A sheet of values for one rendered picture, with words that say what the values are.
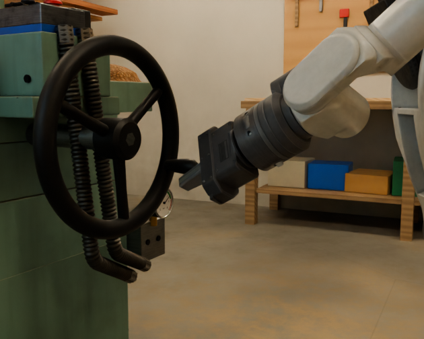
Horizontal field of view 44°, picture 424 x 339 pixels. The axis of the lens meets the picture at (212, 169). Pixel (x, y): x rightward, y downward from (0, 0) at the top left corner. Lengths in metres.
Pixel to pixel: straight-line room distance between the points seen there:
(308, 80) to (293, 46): 3.49
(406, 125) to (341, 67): 0.42
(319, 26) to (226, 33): 0.75
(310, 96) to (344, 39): 0.08
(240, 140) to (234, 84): 3.60
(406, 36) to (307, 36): 3.46
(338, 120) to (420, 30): 0.14
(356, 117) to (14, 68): 0.49
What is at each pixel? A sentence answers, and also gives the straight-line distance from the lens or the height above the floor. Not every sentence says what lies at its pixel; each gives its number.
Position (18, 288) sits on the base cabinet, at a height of 0.57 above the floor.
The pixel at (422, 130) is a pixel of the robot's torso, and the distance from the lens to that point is 0.92.
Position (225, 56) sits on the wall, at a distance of 4.34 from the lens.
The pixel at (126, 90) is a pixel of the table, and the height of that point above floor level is 0.88.
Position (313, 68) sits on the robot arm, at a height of 0.90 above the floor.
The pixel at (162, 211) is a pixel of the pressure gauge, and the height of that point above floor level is 0.64.
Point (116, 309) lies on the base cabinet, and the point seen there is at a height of 0.45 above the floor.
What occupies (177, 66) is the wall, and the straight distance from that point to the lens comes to 4.53.
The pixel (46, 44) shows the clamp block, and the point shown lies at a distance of 0.79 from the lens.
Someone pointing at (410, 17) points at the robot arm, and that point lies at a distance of 0.66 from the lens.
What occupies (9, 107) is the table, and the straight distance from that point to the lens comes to 0.81.
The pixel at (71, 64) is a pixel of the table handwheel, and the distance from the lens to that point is 0.69.
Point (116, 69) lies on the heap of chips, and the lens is 1.08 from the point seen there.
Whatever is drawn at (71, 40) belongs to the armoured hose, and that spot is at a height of 0.95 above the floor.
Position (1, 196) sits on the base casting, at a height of 0.72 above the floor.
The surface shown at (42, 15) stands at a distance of 0.81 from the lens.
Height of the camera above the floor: 0.87
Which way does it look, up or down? 8 degrees down
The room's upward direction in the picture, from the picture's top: straight up
